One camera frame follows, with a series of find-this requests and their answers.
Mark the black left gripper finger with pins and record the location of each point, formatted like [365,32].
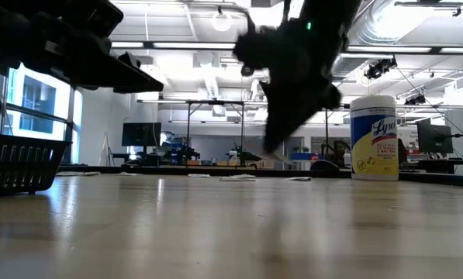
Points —
[138,82]
[128,60]

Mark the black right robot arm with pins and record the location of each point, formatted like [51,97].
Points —
[320,23]

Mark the silver ventilation duct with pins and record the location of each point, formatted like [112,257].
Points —
[370,23]

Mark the black stand-mounted monitor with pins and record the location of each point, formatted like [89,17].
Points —
[141,134]

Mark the black round tracking camera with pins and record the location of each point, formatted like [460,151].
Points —
[380,67]
[415,100]
[247,71]

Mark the black office chair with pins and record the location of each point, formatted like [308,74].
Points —
[324,166]

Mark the black metal workstation frame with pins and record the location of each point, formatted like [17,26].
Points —
[215,102]

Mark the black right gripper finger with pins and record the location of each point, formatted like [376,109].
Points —
[273,128]
[295,122]

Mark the brown cardboard box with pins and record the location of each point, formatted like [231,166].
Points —
[260,164]

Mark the blue storage bin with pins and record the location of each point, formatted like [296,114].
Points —
[306,156]

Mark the black desktop robot arm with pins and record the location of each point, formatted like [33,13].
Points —
[244,156]
[184,153]
[334,153]

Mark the large glass window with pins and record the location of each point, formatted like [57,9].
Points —
[41,108]

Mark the Lysol disinfecting wipes canister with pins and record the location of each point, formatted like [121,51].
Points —
[374,139]

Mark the black perforated plastic basket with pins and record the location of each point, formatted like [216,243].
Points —
[18,162]

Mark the LED light bar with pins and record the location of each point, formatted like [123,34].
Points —
[192,45]

